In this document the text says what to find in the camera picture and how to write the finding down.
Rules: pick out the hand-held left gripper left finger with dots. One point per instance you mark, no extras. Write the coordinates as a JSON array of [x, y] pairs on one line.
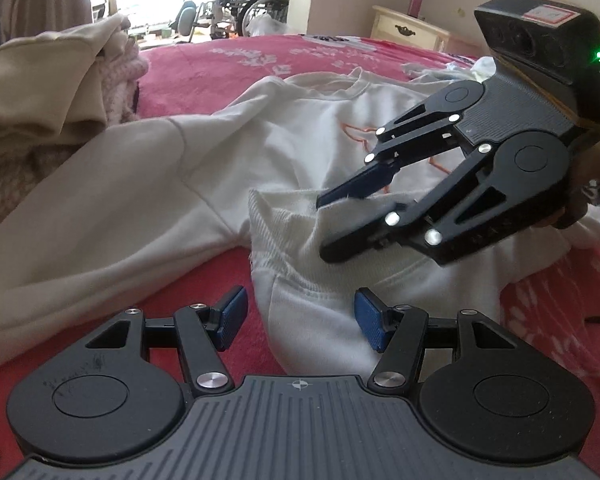
[[234, 317]]

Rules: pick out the cream nightstand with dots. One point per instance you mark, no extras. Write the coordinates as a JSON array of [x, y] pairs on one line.
[[410, 30]]

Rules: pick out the cream white garment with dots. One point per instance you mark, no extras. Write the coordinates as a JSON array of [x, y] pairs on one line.
[[450, 72]]

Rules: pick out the white sweatshirt with bear print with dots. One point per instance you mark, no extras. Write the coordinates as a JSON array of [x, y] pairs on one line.
[[130, 200]]

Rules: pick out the beige garment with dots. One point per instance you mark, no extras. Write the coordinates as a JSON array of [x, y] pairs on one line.
[[40, 75]]

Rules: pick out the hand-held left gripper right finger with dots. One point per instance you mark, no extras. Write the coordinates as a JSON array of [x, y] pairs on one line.
[[370, 320]]

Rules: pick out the pink floral blanket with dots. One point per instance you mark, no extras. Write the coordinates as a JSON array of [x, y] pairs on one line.
[[205, 65]]

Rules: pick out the person's right hand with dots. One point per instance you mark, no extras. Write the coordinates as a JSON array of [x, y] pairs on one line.
[[592, 160]]

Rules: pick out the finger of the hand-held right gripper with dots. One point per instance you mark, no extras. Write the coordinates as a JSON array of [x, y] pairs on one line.
[[360, 242], [360, 182]]

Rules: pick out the pink cup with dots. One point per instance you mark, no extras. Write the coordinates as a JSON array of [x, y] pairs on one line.
[[415, 4]]

